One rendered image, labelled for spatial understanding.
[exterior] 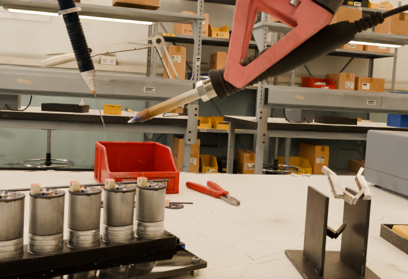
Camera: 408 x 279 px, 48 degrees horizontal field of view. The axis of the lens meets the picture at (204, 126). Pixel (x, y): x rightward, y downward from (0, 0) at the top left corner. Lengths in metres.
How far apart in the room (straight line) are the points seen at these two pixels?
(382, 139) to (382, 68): 5.01
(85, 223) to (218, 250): 0.13
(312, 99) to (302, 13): 2.62
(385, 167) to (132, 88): 1.98
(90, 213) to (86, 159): 4.42
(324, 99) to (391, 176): 2.21
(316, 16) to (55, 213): 0.22
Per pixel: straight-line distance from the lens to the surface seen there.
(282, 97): 2.83
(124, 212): 0.36
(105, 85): 2.60
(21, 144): 4.79
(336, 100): 3.00
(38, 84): 2.61
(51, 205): 0.34
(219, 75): 0.33
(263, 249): 0.44
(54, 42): 4.76
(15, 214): 0.34
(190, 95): 0.34
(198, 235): 0.46
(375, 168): 0.81
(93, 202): 0.35
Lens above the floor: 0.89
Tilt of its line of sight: 4 degrees down
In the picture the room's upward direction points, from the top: 3 degrees clockwise
